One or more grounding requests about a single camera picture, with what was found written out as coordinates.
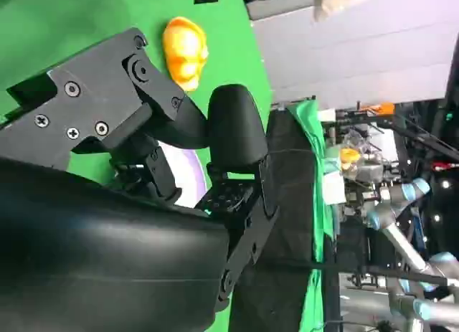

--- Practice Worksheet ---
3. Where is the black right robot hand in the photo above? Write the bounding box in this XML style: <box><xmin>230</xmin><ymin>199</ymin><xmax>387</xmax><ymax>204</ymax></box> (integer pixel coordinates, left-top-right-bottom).
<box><xmin>0</xmin><ymin>27</ymin><xmax>280</xmax><ymax>332</ymax></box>

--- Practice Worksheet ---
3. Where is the green table cloth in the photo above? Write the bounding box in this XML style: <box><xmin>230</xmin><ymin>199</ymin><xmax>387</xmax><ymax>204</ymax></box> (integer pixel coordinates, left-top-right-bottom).
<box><xmin>0</xmin><ymin>0</ymin><xmax>277</xmax><ymax>186</ymax></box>

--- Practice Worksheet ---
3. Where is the small orange toy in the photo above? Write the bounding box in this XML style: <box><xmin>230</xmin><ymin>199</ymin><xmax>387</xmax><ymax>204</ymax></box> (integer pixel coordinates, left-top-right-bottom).
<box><xmin>339</xmin><ymin>148</ymin><xmax>361</xmax><ymax>171</ymax></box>

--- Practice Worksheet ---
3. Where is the pale beige blurred object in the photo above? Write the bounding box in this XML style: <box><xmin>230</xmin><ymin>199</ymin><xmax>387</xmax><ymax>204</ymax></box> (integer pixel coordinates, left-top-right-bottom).
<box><xmin>313</xmin><ymin>0</ymin><xmax>363</xmax><ymax>24</ymax></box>

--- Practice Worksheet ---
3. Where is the orange and white bread roll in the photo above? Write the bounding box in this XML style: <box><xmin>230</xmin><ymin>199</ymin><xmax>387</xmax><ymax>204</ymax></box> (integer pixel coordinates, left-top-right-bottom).
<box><xmin>161</xmin><ymin>17</ymin><xmax>209</xmax><ymax>93</ymax></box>

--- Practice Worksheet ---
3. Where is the cluttered workshop desk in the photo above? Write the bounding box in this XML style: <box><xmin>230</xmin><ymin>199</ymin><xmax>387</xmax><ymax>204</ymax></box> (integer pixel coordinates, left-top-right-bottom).
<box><xmin>318</xmin><ymin>102</ymin><xmax>399</xmax><ymax>222</ymax></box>

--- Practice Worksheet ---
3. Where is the hanging green fabric sheet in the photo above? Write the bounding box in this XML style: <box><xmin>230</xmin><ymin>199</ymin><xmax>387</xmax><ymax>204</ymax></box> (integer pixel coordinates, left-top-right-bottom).
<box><xmin>286</xmin><ymin>98</ymin><xmax>340</xmax><ymax>332</ymax></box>

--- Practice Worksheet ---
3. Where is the black fabric backdrop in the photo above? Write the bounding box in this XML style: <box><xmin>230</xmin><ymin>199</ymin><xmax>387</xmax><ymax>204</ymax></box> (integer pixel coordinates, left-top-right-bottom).
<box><xmin>229</xmin><ymin>109</ymin><xmax>340</xmax><ymax>332</ymax></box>

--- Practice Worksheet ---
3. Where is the lilac plate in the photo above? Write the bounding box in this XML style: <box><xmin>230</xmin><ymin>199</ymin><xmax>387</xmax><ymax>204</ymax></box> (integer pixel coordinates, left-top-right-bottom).
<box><xmin>157</xmin><ymin>141</ymin><xmax>209</xmax><ymax>209</ymax></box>

